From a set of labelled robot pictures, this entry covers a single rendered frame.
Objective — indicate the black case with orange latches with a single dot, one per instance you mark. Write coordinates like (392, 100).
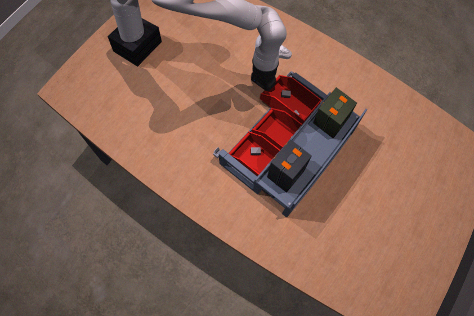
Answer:
(290, 162)

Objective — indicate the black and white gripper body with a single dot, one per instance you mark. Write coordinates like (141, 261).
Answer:
(266, 70)

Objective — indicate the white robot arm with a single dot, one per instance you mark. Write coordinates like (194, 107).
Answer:
(236, 12)

